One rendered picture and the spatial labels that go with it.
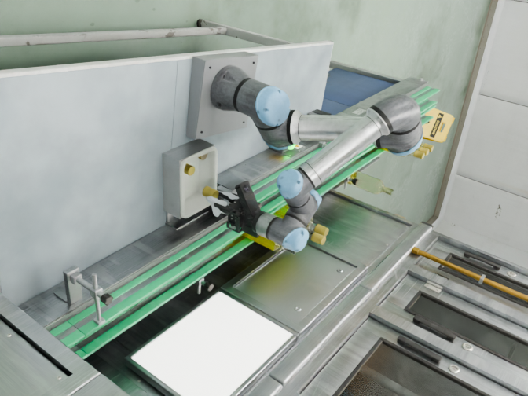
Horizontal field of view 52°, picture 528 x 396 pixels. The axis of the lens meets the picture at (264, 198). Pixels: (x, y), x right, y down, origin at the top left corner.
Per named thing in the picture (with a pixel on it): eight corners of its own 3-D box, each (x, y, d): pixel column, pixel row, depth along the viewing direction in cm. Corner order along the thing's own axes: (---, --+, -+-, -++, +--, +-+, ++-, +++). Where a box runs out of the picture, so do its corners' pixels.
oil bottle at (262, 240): (233, 232, 204) (279, 254, 194) (234, 218, 202) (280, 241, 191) (243, 225, 209) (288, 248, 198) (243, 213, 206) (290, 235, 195)
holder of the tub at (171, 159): (163, 224, 190) (180, 232, 187) (162, 153, 176) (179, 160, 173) (197, 205, 202) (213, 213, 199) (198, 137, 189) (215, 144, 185)
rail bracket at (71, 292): (54, 298, 157) (105, 335, 146) (46, 251, 148) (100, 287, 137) (68, 290, 160) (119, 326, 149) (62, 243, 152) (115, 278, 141)
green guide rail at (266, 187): (236, 196, 197) (254, 205, 193) (236, 194, 196) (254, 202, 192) (427, 87, 320) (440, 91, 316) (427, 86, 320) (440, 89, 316)
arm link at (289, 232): (313, 234, 166) (299, 258, 164) (284, 221, 172) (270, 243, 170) (307, 223, 160) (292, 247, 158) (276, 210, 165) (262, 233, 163)
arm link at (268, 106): (252, 71, 173) (286, 83, 167) (265, 96, 185) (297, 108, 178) (231, 99, 171) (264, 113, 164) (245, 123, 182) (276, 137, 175)
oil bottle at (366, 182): (340, 181, 269) (388, 200, 256) (341, 172, 265) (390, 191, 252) (346, 175, 272) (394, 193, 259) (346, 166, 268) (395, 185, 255)
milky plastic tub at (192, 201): (164, 211, 187) (182, 221, 183) (162, 153, 176) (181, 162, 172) (199, 193, 200) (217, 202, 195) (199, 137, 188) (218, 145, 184)
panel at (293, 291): (123, 364, 162) (208, 429, 145) (123, 357, 161) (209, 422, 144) (295, 237, 226) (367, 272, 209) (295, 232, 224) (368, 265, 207)
